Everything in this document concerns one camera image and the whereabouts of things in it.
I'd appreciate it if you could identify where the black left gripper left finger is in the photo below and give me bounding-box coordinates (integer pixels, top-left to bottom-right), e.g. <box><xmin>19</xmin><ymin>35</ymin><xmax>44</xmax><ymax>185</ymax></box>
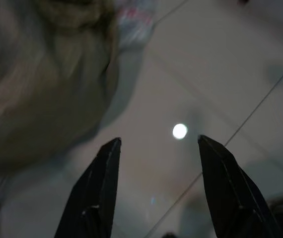
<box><xmin>54</xmin><ymin>137</ymin><xmax>122</xmax><ymax>238</ymax></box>

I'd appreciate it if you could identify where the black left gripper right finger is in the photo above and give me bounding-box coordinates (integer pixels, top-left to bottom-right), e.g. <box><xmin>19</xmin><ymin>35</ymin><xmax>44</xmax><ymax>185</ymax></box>
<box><xmin>197</xmin><ymin>134</ymin><xmax>283</xmax><ymax>238</ymax></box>

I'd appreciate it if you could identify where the beige fabric cushion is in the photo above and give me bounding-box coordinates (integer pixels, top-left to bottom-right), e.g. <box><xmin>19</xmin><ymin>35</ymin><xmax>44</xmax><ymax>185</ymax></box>
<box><xmin>0</xmin><ymin>0</ymin><xmax>121</xmax><ymax>174</ymax></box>

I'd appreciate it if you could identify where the red and white patterned cloth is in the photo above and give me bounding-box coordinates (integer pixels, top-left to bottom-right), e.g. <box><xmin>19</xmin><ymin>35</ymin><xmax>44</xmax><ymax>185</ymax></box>
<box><xmin>116</xmin><ymin>4</ymin><xmax>156</xmax><ymax>52</ymax></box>

